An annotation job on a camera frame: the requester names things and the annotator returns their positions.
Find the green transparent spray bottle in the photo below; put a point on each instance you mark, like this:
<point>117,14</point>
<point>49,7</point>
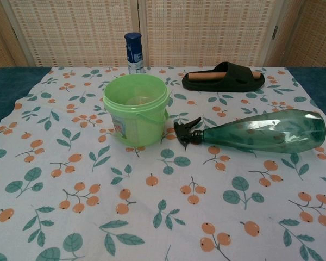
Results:
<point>260,133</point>

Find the blue capped aerosol can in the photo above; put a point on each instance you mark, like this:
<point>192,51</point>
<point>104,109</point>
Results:
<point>133,44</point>

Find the white floral fruit tablecloth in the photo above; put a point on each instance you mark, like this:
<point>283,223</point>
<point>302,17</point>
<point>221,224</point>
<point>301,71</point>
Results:
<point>141,195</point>

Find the brown wooden cylinder stick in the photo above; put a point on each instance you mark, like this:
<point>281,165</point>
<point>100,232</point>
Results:
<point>203,76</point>

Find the dark blue table cover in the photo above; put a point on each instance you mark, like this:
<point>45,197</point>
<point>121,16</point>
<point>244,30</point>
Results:
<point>5,87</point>

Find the black rubber slipper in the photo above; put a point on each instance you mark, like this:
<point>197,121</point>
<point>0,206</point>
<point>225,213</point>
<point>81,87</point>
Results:
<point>233,73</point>

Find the light green plastic bucket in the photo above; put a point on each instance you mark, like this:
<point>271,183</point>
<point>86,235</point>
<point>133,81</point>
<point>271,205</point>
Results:
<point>141,122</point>

